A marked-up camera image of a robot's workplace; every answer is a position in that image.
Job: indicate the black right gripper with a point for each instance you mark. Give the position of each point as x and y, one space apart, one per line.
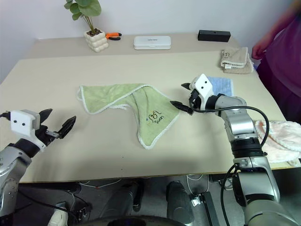
194 101

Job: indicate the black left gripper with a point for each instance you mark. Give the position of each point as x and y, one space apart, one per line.
44 134

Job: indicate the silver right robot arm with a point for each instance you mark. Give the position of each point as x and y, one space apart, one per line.
240 122

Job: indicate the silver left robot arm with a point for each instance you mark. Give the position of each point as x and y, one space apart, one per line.
9 164

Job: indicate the green towel with white trim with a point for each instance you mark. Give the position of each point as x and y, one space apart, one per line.
152 103

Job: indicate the blue folded towel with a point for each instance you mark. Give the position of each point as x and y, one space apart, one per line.
223 86

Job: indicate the beige folded towel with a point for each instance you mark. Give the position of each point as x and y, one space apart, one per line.
236 58

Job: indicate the pink fluffy towel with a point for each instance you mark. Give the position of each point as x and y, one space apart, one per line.
279 141

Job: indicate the bystander bare hand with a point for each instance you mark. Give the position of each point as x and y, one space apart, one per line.
258 50

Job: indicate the white flat plastic case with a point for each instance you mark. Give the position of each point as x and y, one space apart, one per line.
152 42

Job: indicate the black rectangular box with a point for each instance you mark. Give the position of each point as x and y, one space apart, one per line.
214 35

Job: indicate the white bubble plant pot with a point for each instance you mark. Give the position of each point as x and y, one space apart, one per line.
96 42

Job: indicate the white shoe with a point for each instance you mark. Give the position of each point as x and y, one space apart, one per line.
57 217

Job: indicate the person in purple shirt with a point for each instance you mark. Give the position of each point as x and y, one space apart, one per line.
284 58

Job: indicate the dark rounded shape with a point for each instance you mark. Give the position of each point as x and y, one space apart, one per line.
177 202

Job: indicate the black metal bar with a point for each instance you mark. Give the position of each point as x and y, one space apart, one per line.
210 207

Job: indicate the green leafy plant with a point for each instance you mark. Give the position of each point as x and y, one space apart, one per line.
87 7

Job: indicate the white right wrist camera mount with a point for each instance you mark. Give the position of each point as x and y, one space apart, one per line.
204 86

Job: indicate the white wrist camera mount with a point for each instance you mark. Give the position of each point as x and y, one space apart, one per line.
22 122
204 86

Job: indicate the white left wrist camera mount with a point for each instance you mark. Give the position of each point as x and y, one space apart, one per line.
22 122

